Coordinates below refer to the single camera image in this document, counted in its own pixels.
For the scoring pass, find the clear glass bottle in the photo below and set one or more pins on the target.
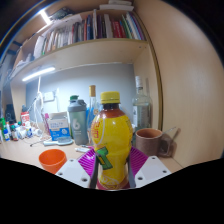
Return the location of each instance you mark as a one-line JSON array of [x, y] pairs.
[[142, 106]]

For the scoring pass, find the yellow drink bottle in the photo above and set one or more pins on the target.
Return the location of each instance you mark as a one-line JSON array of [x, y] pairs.
[[111, 143]]

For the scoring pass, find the red and white canister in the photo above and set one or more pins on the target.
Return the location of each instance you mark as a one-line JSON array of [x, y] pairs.
[[25, 118]]

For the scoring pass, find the orange plastic cup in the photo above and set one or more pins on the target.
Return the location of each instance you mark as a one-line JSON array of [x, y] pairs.
[[51, 161]]

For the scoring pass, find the white wall power socket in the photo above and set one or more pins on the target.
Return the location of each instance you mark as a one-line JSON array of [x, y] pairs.
[[49, 96]]

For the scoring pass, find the grey hairbrush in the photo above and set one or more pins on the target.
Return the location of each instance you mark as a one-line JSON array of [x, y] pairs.
[[61, 141]]

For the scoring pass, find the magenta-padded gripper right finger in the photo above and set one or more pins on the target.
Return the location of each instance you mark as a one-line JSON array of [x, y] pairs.
[[140, 161]]

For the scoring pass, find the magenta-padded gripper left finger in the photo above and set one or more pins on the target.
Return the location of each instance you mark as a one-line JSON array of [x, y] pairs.
[[85, 161]]

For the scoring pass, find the ceiling light tube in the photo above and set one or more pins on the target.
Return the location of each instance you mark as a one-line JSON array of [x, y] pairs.
[[45, 16]]

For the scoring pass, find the grey shaker bottle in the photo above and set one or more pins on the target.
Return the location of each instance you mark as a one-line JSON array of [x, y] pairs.
[[77, 123]]

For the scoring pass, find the brown ceramic mug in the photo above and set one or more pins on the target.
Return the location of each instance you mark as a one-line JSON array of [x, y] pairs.
[[148, 143]]

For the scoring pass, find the wooden shelf unit with books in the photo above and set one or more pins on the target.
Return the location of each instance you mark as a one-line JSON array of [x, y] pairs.
[[86, 51]]

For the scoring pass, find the under-shelf light bar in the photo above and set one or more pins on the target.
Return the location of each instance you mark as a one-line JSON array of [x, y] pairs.
[[38, 74]]

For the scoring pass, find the blue and white carton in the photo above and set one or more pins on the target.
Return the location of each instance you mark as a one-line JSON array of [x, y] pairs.
[[59, 126]]

